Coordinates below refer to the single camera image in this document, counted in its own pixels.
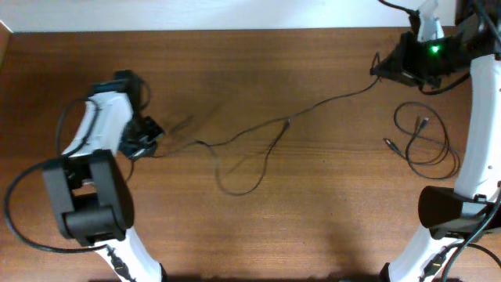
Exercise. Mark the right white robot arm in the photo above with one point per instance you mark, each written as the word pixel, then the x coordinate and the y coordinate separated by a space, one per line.
pixel 452 219

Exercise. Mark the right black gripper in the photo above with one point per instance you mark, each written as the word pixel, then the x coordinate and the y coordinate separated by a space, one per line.
pixel 396 64

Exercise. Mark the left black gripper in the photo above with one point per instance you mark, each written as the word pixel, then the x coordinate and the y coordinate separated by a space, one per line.
pixel 136 153

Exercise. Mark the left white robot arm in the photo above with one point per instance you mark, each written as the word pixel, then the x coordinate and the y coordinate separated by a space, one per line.
pixel 89 195

